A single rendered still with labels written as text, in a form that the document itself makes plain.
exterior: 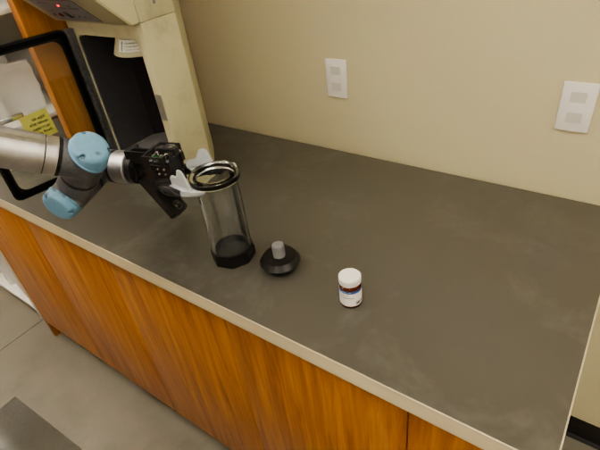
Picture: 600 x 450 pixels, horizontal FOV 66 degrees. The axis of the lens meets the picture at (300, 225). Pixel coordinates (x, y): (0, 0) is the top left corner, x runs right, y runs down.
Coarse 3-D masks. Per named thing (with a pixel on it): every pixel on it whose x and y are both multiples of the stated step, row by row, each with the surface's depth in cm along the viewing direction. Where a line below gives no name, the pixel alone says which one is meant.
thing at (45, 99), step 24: (48, 48) 124; (0, 72) 119; (24, 72) 122; (48, 72) 126; (0, 96) 120; (24, 96) 124; (48, 96) 128; (72, 96) 133; (0, 120) 122; (24, 120) 126; (48, 120) 131; (72, 120) 135
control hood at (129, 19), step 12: (24, 0) 116; (72, 0) 104; (84, 0) 101; (96, 0) 100; (108, 0) 101; (120, 0) 104; (132, 0) 106; (48, 12) 119; (96, 12) 107; (108, 12) 104; (120, 12) 104; (132, 12) 107; (120, 24) 109; (132, 24) 108
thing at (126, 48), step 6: (120, 42) 122; (126, 42) 121; (132, 42) 120; (114, 48) 125; (120, 48) 122; (126, 48) 121; (132, 48) 120; (138, 48) 120; (114, 54) 125; (120, 54) 122; (126, 54) 121; (132, 54) 121; (138, 54) 121
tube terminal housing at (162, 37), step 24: (144, 0) 108; (168, 0) 114; (72, 24) 125; (96, 24) 119; (144, 24) 110; (168, 24) 115; (144, 48) 113; (168, 48) 117; (168, 72) 119; (192, 72) 132; (168, 96) 121; (192, 96) 128; (168, 120) 124; (192, 120) 130; (192, 144) 132
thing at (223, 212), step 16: (192, 176) 97; (208, 176) 102; (224, 176) 103; (208, 192) 95; (224, 192) 96; (208, 208) 98; (224, 208) 98; (240, 208) 101; (208, 224) 101; (224, 224) 100; (240, 224) 102; (224, 240) 102; (240, 240) 104; (224, 256) 105
